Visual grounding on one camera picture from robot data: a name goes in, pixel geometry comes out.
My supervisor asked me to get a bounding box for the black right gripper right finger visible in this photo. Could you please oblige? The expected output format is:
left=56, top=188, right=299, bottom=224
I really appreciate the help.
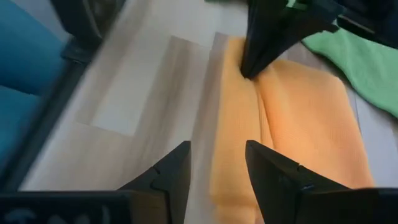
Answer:
left=245, top=139, right=398, bottom=224

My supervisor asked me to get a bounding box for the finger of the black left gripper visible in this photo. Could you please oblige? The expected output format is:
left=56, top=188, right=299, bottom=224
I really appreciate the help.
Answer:
left=263, top=0, right=343, bottom=72
left=240, top=0, right=289, bottom=79

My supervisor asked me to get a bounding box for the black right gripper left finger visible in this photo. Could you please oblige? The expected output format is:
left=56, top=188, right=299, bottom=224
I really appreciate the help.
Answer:
left=0, top=140, right=192, bottom=224

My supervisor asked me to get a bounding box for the green microfiber towel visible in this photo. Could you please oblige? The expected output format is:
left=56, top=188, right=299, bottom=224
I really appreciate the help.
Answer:
left=285, top=0, right=398, bottom=119

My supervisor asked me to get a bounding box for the orange microfiber towel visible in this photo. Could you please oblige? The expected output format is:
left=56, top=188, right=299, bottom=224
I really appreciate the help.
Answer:
left=208, top=36, right=376, bottom=224

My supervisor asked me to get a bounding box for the blue cushion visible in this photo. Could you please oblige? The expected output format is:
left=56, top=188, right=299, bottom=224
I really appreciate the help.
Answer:
left=0, top=0, right=71, bottom=178

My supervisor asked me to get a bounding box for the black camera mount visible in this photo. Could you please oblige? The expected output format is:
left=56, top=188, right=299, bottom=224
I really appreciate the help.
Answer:
left=49, top=0, right=127, bottom=65

